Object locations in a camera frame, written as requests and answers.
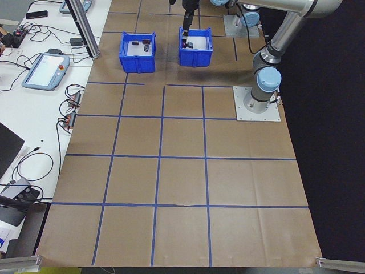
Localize black smartphone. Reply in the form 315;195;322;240
26;10;49;19

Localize grey usb hub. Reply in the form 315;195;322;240
0;177;31;200

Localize aluminium profile rail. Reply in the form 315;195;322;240
0;254;43;272
314;256;365;273

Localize black laptop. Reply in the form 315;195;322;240
0;122;26;179

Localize white square base plate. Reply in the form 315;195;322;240
233;85;282;123
222;14;261;38

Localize black flat device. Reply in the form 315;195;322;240
17;187;41;201

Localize grey teach pendant with screen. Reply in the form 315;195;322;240
22;52;71;92
59;0;95;14

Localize aluminium profile post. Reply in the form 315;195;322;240
64;0;101;59

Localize blue plastic storage bin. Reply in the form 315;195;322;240
178;26;214;69
118;31;157;74

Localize black cable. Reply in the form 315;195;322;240
55;116;72;199
13;146;55;183
59;83;86;115
15;22;96;68

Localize white side table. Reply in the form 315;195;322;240
0;0;113;202

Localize black fabric cover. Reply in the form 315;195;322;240
261;0;365;260

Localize white carton with blue print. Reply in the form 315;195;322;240
0;224;13;252

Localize red and black electronics board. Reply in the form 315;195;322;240
13;25;29;38

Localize orange and black usb adapter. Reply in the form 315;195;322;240
63;112;78;131
67;90;83;108

